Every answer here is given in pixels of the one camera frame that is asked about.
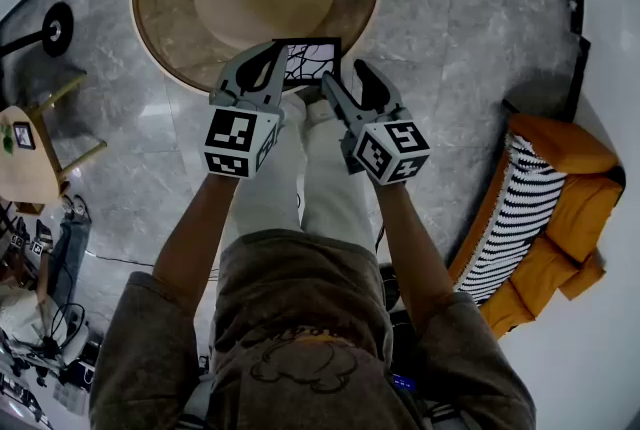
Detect small black-framed picture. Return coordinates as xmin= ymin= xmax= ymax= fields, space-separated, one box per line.
xmin=12 ymin=121 xmax=37 ymax=152

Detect black and white striped blanket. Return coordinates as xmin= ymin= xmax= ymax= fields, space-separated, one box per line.
xmin=452 ymin=132 xmax=569 ymax=307

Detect person's white trousers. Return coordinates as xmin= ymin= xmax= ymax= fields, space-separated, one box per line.
xmin=227 ymin=90 xmax=377 ymax=252

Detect black wheeled stand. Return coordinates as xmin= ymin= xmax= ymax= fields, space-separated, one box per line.
xmin=0 ymin=1 xmax=75 ymax=62

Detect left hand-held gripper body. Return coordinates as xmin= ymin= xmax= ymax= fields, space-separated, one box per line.
xmin=202 ymin=82 xmax=287 ymax=180

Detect person's left forearm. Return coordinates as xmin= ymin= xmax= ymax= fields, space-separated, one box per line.
xmin=151 ymin=175 xmax=240 ymax=314

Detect grey right backpack strap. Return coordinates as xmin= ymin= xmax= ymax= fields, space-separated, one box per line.
xmin=424 ymin=400 xmax=474 ymax=430

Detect grey backpack strap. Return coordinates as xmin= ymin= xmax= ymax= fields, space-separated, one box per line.
xmin=182 ymin=375 xmax=216 ymax=430
xmin=424 ymin=400 xmax=474 ymax=430

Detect pile of black equipment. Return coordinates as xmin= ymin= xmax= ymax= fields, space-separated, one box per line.
xmin=0 ymin=297 xmax=104 ymax=430

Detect orange sofa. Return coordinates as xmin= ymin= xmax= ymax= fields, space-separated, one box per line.
xmin=447 ymin=112 xmax=626 ymax=339

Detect person's right forearm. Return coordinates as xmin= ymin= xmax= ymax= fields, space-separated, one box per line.
xmin=374 ymin=180 xmax=451 ymax=324

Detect grey left backpack strap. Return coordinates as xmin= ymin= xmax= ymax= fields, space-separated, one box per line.
xmin=182 ymin=375 xmax=216 ymax=430

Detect light wooden side table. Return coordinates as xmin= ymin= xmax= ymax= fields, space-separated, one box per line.
xmin=0 ymin=70 xmax=109 ymax=217

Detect black framed picture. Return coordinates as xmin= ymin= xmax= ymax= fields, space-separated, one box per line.
xmin=272 ymin=36 xmax=344 ymax=94

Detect black device with blue screen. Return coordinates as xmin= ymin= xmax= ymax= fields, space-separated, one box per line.
xmin=389 ymin=370 xmax=419 ymax=394

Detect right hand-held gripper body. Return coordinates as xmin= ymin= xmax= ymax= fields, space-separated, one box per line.
xmin=339 ymin=103 xmax=432 ymax=189

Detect brown graphic shirt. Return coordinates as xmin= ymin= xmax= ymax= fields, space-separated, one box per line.
xmin=88 ymin=227 xmax=537 ymax=430

